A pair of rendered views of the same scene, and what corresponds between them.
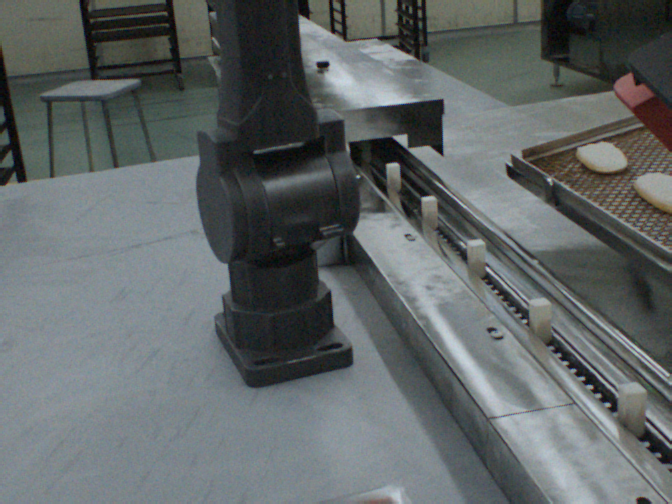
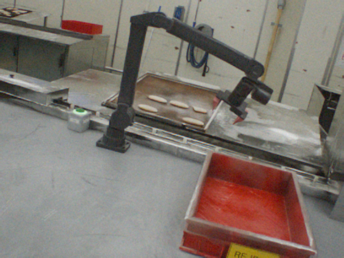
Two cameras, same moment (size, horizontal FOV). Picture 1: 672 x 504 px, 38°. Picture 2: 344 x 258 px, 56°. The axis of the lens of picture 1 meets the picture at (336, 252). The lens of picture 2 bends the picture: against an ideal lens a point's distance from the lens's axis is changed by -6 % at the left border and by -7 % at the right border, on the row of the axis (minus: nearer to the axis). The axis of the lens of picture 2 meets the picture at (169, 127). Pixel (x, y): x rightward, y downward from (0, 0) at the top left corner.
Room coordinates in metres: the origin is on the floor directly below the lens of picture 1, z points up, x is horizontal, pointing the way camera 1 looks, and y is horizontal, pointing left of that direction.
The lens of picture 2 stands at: (0.01, 1.07, 1.36)
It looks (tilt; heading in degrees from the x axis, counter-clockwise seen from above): 19 degrees down; 295
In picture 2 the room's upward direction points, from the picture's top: 11 degrees clockwise
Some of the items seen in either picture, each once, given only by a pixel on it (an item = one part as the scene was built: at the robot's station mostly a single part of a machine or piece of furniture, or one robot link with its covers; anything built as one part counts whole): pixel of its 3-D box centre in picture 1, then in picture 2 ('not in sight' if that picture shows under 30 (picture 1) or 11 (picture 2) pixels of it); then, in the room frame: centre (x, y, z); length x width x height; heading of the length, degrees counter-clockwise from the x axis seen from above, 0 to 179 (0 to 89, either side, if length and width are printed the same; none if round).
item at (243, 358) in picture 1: (277, 301); (114, 136); (0.72, 0.05, 0.86); 0.12 x 0.09 x 0.08; 18
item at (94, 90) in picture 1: (99, 138); not in sight; (4.25, 1.00, 0.23); 0.36 x 0.36 x 0.46; 72
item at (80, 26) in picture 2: not in sight; (82, 26); (3.52, -2.73, 0.94); 0.51 x 0.36 x 0.13; 14
